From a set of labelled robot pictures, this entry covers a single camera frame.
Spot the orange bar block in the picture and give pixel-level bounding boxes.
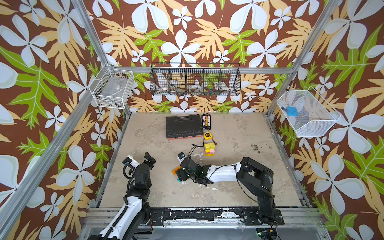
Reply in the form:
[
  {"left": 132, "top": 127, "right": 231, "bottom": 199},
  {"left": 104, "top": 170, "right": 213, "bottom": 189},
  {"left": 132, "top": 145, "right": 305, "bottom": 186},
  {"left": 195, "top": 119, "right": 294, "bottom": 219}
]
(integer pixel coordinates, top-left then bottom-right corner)
[{"left": 172, "top": 166, "right": 181, "bottom": 175}]

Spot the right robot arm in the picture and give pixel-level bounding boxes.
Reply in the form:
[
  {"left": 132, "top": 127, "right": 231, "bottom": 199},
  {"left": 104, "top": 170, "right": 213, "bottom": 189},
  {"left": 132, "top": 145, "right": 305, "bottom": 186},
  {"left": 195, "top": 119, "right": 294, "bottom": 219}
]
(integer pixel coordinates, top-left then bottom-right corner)
[{"left": 173, "top": 156, "right": 276, "bottom": 226}]

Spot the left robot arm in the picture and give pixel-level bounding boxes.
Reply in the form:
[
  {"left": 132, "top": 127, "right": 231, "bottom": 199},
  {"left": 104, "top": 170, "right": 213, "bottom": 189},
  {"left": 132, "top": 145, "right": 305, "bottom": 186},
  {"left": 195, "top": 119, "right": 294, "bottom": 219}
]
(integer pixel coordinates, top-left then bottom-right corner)
[{"left": 88, "top": 152, "right": 156, "bottom": 240}]

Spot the yellow tape measure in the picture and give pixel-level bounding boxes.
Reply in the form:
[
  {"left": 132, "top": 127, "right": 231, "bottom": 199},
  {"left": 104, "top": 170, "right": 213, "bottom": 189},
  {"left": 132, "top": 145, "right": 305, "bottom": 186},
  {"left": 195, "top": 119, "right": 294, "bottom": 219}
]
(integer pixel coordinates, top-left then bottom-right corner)
[{"left": 192, "top": 132, "right": 213, "bottom": 147}]

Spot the black tool case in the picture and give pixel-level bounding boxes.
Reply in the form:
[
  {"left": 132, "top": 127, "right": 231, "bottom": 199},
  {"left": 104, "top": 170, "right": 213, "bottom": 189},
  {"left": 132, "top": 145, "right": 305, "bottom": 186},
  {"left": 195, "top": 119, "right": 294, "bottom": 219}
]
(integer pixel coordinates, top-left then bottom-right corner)
[{"left": 166, "top": 115, "right": 204, "bottom": 139}]

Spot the small black bit holder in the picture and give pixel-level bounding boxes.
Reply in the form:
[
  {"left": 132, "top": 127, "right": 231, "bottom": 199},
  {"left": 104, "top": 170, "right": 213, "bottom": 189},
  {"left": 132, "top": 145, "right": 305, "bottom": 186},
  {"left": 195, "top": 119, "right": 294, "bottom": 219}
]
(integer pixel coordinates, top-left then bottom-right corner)
[{"left": 202, "top": 113, "right": 212, "bottom": 130}]

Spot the blue object in basket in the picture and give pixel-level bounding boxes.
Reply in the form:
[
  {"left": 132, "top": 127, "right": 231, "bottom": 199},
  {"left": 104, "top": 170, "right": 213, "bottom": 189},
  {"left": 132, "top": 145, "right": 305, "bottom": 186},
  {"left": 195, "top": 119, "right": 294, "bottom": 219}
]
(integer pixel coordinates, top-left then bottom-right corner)
[{"left": 282, "top": 107, "right": 299, "bottom": 117}]

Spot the white mesh basket right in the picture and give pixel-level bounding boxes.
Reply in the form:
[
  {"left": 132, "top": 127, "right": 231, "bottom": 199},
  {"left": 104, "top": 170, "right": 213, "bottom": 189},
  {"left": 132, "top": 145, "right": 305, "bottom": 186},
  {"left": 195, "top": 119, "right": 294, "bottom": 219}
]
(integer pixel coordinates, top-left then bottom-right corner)
[{"left": 277, "top": 87, "right": 342, "bottom": 138}]

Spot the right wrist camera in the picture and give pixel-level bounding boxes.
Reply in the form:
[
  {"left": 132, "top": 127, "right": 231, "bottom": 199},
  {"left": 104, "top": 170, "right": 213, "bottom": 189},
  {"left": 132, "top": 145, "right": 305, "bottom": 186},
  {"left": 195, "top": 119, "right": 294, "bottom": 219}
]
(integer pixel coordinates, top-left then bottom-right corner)
[{"left": 177, "top": 152, "right": 186, "bottom": 163}]

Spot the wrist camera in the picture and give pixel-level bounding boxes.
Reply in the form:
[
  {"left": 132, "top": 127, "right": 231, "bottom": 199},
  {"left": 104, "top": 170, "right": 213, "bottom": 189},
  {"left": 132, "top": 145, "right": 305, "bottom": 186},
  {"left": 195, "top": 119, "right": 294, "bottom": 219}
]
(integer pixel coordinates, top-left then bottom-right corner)
[
  {"left": 123, "top": 155, "right": 140, "bottom": 170},
  {"left": 177, "top": 152, "right": 186, "bottom": 163}
]

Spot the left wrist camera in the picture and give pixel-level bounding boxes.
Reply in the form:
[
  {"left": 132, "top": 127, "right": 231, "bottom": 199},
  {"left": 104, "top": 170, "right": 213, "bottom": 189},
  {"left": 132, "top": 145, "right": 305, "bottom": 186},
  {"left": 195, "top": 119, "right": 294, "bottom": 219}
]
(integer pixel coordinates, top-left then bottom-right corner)
[{"left": 123, "top": 155, "right": 140, "bottom": 170}]

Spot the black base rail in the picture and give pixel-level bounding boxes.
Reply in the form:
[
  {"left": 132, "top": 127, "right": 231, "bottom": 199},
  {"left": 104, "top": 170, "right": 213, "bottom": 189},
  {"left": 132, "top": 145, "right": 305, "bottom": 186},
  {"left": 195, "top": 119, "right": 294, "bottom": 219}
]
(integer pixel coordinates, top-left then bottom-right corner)
[{"left": 150, "top": 207, "right": 285, "bottom": 226}]

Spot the white wire basket left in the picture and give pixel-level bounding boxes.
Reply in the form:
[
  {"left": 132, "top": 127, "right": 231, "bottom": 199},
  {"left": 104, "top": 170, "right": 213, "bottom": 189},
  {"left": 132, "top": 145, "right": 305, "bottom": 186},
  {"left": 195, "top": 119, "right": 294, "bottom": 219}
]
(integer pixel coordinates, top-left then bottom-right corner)
[{"left": 90, "top": 68, "right": 135, "bottom": 109}]

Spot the black wire basket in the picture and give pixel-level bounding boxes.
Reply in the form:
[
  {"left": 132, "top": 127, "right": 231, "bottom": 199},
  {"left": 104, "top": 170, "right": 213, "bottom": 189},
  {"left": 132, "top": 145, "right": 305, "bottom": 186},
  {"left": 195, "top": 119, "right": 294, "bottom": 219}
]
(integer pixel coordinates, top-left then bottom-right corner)
[{"left": 149, "top": 63, "right": 242, "bottom": 96}]

